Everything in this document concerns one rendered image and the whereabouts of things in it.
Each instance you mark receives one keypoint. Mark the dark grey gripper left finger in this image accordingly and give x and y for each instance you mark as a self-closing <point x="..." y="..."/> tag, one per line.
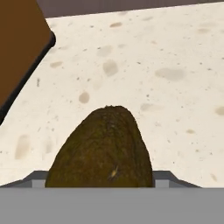
<point x="35" y="178"/>

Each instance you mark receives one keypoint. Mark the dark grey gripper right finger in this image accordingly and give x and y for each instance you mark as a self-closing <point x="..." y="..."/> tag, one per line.
<point x="169" y="179"/>

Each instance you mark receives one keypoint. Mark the dark green avocado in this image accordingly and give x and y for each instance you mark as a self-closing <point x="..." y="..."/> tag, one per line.
<point x="102" y="151"/>

